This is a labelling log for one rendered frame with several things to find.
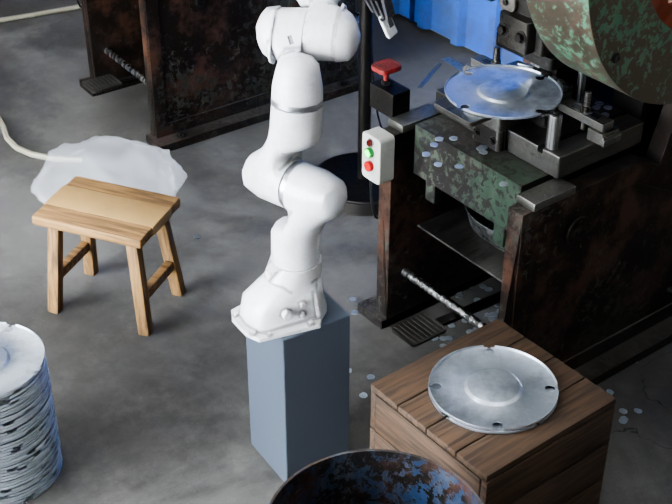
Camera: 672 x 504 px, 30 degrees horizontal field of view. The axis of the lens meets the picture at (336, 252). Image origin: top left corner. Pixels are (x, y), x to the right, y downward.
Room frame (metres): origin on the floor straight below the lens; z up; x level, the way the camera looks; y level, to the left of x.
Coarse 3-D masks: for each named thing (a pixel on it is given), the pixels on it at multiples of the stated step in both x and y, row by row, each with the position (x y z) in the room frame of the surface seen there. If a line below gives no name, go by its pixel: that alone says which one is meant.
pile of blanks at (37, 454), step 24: (48, 384) 2.28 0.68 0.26; (0, 408) 2.15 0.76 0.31; (24, 408) 2.19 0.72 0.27; (48, 408) 2.25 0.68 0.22; (0, 432) 2.14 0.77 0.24; (24, 432) 2.17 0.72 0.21; (48, 432) 2.24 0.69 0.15; (0, 456) 2.14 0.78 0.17; (24, 456) 2.16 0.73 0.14; (48, 456) 2.22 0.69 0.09; (0, 480) 2.13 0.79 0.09; (24, 480) 2.17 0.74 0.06; (48, 480) 2.21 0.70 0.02
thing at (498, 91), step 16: (496, 64) 2.93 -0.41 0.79; (448, 80) 2.84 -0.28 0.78; (464, 80) 2.85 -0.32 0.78; (480, 80) 2.85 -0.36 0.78; (496, 80) 2.83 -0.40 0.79; (512, 80) 2.85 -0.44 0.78; (528, 80) 2.85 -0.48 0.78; (544, 80) 2.85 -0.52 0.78; (448, 96) 2.76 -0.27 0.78; (464, 96) 2.76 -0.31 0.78; (480, 96) 2.76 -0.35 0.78; (496, 96) 2.75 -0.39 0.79; (512, 96) 2.75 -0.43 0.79; (528, 96) 2.76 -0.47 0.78; (544, 96) 2.76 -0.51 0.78; (560, 96) 2.76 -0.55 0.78; (480, 112) 2.67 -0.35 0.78; (496, 112) 2.67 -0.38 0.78; (512, 112) 2.67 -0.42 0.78; (528, 112) 2.67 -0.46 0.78
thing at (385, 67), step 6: (384, 60) 3.00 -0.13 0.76; (390, 60) 3.01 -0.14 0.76; (372, 66) 2.97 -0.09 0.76; (378, 66) 2.97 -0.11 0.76; (384, 66) 2.97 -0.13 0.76; (390, 66) 2.97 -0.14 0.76; (396, 66) 2.97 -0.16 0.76; (378, 72) 2.95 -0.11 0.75; (384, 72) 2.94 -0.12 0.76; (390, 72) 2.95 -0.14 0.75; (384, 78) 2.98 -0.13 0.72
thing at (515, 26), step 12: (504, 0) 2.83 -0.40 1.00; (516, 0) 2.82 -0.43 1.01; (504, 12) 2.82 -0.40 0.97; (516, 12) 2.82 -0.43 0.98; (528, 12) 2.79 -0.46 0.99; (504, 24) 2.81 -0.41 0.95; (516, 24) 2.78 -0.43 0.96; (528, 24) 2.75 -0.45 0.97; (504, 36) 2.81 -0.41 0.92; (516, 36) 2.76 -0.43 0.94; (528, 36) 2.75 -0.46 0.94; (516, 48) 2.78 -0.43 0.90; (528, 48) 2.76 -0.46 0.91; (540, 48) 2.75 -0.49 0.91
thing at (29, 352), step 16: (0, 336) 2.37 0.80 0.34; (16, 336) 2.37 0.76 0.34; (32, 336) 2.37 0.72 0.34; (0, 352) 2.30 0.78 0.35; (16, 352) 2.31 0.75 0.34; (32, 352) 2.31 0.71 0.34; (0, 368) 2.24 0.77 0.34; (16, 368) 2.25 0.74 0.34; (0, 384) 2.19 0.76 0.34; (16, 384) 2.19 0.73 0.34
